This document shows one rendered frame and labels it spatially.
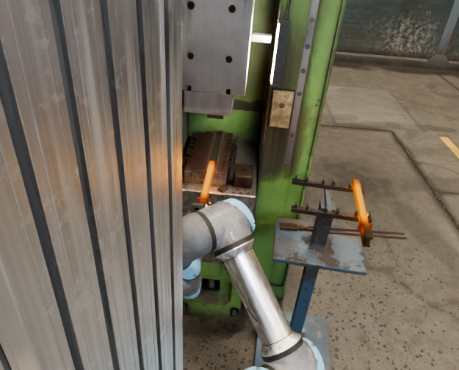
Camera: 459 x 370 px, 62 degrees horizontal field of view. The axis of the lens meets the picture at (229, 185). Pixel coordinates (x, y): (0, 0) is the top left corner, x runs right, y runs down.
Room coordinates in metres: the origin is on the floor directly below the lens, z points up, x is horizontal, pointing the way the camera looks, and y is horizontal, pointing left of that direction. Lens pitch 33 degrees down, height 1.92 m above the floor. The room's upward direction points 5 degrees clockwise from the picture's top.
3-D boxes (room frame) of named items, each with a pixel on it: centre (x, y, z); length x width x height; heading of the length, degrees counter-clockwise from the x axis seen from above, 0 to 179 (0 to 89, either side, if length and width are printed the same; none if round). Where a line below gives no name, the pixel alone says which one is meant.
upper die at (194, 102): (1.71, 0.11, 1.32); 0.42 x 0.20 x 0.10; 178
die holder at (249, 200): (1.72, 0.05, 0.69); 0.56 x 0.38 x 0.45; 178
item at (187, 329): (1.46, 0.12, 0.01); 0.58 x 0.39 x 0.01; 88
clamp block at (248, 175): (1.56, -0.07, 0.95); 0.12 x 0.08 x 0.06; 178
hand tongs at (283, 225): (1.42, -0.56, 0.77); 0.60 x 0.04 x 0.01; 90
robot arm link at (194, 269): (0.93, 0.11, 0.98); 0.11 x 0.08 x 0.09; 178
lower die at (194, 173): (1.71, 0.11, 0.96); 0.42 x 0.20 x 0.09; 178
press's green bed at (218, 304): (1.72, 0.05, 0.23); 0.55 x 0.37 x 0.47; 178
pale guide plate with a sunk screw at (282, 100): (1.62, -0.20, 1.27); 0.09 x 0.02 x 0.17; 88
